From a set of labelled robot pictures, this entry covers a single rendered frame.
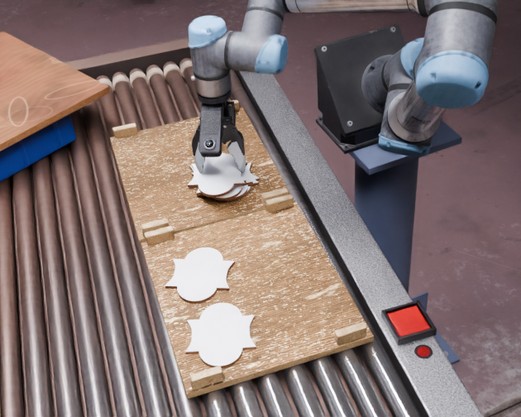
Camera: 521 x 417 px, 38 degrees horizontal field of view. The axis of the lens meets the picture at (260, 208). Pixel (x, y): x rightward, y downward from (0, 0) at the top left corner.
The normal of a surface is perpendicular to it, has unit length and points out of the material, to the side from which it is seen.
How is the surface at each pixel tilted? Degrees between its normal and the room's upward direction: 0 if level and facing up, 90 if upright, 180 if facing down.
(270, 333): 0
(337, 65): 47
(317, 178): 0
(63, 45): 0
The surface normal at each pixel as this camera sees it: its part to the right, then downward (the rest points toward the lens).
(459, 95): -0.20, 0.94
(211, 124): -0.10, -0.29
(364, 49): 0.24, -0.11
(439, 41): -0.69, -0.25
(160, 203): -0.07, -0.76
